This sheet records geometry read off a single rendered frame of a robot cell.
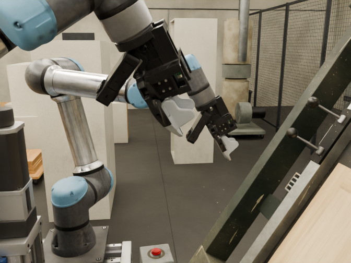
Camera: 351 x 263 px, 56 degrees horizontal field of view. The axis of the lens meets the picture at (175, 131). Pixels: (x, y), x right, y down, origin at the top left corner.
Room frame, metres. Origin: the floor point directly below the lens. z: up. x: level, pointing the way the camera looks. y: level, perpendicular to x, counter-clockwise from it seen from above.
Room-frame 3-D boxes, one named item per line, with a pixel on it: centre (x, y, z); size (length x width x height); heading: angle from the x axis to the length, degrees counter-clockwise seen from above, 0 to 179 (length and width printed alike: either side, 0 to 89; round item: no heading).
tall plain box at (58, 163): (3.41, 1.01, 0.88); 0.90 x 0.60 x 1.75; 6
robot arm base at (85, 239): (1.02, 0.36, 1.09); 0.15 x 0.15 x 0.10
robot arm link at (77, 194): (1.02, 0.35, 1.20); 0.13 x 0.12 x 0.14; 161
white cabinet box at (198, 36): (4.90, -0.24, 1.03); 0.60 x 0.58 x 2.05; 6
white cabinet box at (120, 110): (5.86, 1.17, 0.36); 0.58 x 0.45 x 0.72; 96
